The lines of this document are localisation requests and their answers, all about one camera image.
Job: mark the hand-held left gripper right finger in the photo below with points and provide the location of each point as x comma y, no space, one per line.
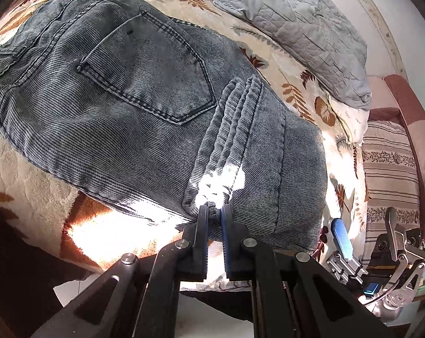
226,232

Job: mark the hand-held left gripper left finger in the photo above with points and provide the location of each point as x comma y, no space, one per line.
202,229

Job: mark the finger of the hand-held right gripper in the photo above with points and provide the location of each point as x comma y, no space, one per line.
392,225
341,237

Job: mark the grey denim pants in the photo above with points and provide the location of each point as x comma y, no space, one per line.
128,112

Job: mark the striped floral cushion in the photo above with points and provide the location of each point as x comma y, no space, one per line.
388,169

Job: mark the white patterned sheet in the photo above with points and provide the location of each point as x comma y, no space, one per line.
353,119

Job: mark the leaf print blanket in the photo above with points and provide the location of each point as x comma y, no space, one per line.
33,190

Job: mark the grey quilted pillow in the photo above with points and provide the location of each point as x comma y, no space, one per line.
304,31

